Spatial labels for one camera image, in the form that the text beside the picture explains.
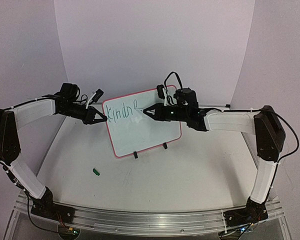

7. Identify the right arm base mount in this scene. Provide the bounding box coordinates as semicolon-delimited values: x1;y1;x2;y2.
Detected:
223;200;269;227

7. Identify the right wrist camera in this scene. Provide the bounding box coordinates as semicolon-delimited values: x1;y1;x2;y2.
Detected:
156;84;172;107

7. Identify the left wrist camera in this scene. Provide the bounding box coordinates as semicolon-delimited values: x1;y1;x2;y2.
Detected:
88;88;104;104

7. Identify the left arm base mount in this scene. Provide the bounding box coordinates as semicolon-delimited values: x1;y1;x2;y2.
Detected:
30;188;75;224

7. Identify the pink-framed whiteboard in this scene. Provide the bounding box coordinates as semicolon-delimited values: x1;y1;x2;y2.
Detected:
101;88;182;158

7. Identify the left whiteboard stand foot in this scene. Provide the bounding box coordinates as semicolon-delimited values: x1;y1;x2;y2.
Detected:
133;151;138;159

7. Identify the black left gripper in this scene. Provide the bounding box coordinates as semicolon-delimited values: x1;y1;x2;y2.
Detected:
60;101;108;124

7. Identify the aluminium front rail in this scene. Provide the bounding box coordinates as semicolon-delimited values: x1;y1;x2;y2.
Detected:
4;192;292;240

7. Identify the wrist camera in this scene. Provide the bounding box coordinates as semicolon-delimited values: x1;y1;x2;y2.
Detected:
88;88;104;104
156;84;172;107

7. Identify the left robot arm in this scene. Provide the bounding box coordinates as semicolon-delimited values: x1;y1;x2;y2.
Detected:
0;83;108;218

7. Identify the green marker cap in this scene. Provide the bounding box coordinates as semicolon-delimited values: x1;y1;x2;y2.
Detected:
92;168;100;176

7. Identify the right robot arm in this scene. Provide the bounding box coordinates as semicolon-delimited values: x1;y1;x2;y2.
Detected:
143;85;286;204

